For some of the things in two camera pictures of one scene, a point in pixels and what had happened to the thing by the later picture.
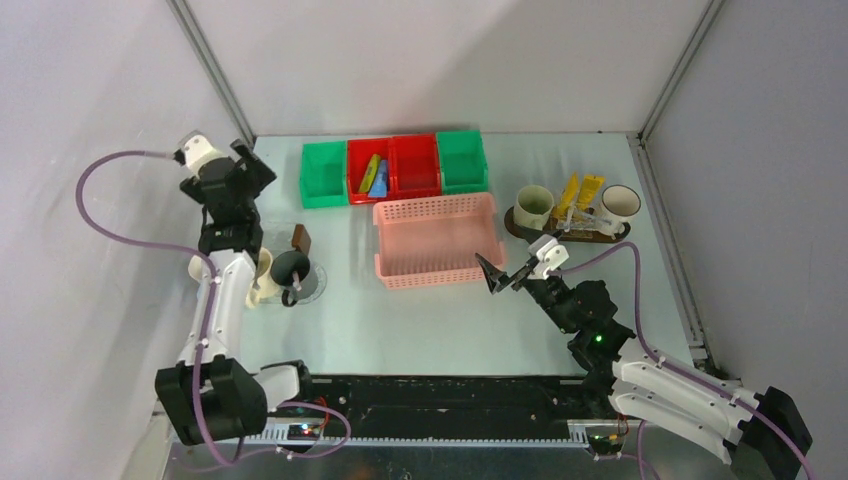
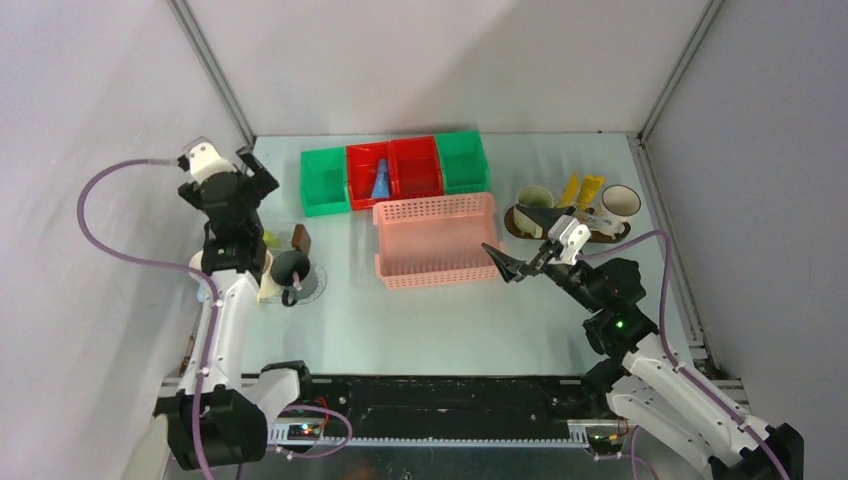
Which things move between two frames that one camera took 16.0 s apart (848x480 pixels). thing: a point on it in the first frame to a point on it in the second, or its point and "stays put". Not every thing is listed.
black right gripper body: [549, 294] to [573, 279]
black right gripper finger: [529, 233] to [544, 216]
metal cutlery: [590, 216] stays put
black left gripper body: [253, 211] stays put
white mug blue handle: [198, 269] stays put
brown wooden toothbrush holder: [301, 239] stays put
